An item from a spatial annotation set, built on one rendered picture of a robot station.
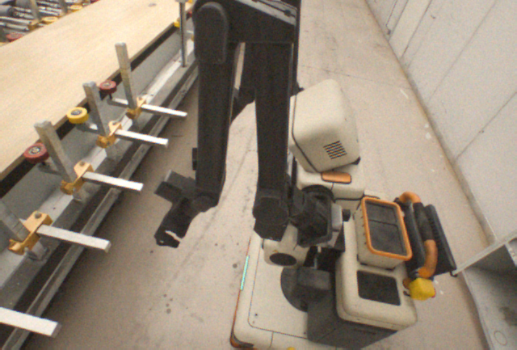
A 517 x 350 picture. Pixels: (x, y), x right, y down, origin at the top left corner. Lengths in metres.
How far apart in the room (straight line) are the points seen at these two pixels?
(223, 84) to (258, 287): 1.25
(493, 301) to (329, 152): 1.88
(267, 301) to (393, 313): 0.64
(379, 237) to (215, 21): 0.91
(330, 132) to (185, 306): 1.41
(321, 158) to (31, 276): 1.04
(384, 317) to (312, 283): 0.25
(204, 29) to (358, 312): 0.94
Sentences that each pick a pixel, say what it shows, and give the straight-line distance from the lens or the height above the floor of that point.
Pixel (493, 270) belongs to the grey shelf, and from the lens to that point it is 2.52.
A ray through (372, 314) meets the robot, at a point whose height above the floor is 0.80.
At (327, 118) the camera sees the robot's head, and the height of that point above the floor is 1.38.
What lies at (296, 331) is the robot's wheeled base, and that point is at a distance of 1.52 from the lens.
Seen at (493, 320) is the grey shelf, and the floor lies 0.14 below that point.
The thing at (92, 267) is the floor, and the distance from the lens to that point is 1.98.
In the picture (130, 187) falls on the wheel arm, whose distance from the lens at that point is 1.16.
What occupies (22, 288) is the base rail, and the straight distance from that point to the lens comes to 1.23.
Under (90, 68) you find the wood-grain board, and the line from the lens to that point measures 1.78.
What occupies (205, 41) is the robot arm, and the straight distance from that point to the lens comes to 0.36.
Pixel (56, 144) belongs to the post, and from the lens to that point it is 1.12.
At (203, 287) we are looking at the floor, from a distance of 1.81.
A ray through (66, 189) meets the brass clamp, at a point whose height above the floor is 0.82.
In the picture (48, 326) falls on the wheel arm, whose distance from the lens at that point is 0.98.
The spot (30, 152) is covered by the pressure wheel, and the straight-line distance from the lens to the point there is 1.31.
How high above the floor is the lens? 1.72
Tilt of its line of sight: 44 degrees down
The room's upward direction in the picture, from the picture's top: 11 degrees clockwise
